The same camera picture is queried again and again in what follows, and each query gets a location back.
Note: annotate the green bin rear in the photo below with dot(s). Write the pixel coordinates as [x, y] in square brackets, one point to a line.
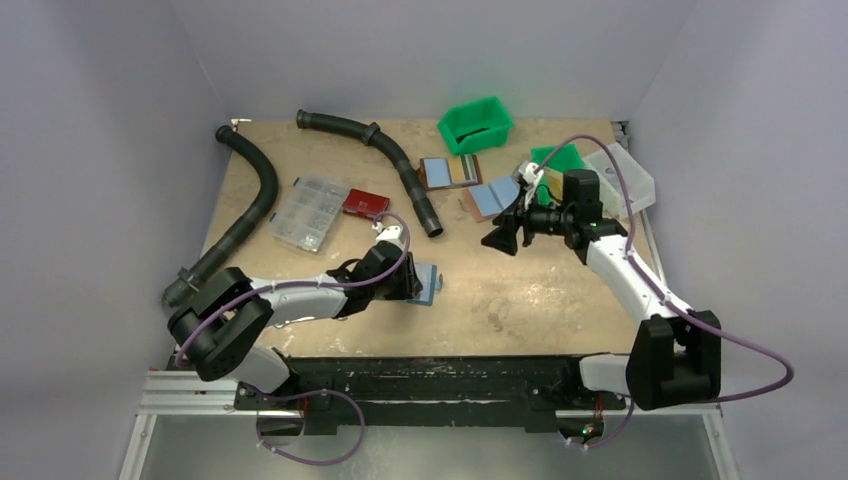
[475, 126]

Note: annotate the pink open card holder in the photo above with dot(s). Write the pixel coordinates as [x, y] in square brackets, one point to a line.
[486, 201]

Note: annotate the green bin right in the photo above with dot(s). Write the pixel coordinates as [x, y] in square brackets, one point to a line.
[550, 190]

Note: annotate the black table front rail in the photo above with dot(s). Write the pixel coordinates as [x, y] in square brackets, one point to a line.
[521, 391]

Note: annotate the clear plastic screw box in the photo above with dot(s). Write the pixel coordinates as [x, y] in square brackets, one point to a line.
[306, 215]

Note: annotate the brown open card holder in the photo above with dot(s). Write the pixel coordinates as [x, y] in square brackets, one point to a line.
[438, 173]

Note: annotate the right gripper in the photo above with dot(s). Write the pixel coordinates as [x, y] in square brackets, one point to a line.
[520, 223]

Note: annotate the silver open-end wrench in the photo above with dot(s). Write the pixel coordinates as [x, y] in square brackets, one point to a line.
[298, 322]

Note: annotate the blue leather card holder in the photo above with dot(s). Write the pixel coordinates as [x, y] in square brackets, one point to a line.
[431, 282]

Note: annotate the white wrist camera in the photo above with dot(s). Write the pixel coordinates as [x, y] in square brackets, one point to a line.
[393, 234]
[529, 178]

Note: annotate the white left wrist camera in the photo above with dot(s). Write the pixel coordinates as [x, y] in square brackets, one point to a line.
[393, 234]

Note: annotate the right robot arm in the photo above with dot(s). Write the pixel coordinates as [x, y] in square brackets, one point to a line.
[676, 354]

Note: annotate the white translucent bin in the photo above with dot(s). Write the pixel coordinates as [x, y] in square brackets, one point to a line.
[641, 191]

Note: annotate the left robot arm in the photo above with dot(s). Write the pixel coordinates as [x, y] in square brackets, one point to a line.
[217, 332]

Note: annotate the red card case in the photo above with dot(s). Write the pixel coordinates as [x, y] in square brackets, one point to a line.
[364, 204]

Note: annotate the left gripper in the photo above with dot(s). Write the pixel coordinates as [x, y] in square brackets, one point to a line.
[408, 281]

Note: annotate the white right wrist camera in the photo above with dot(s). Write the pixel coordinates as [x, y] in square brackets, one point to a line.
[529, 178]

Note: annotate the green bin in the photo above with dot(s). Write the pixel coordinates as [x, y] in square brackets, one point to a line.
[550, 190]
[475, 126]

